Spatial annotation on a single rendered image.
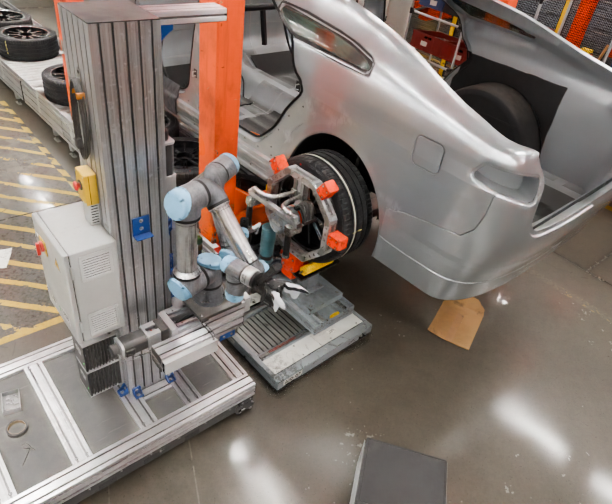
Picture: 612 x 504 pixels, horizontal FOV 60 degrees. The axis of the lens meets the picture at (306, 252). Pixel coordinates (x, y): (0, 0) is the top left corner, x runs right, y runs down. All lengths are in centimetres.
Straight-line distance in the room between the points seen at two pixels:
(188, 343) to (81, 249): 63
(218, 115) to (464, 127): 127
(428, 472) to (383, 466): 21
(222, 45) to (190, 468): 212
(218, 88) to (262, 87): 189
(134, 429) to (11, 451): 53
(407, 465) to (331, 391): 79
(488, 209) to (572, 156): 175
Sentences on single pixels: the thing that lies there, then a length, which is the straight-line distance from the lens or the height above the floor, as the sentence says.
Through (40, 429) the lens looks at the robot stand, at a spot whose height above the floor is 21.
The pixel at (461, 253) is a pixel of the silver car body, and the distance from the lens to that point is 267.
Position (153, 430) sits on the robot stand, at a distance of 278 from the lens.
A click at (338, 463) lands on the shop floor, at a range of 299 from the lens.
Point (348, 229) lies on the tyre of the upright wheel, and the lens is 293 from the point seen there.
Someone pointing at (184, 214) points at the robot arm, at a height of 139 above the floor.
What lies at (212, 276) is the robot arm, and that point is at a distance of 236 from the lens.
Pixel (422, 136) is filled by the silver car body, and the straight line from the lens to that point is 260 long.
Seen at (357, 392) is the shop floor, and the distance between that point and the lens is 329.
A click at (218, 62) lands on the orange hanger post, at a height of 165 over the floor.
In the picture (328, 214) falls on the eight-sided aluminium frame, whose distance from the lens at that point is 287.
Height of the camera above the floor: 251
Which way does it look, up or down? 36 degrees down
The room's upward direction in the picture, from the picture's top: 9 degrees clockwise
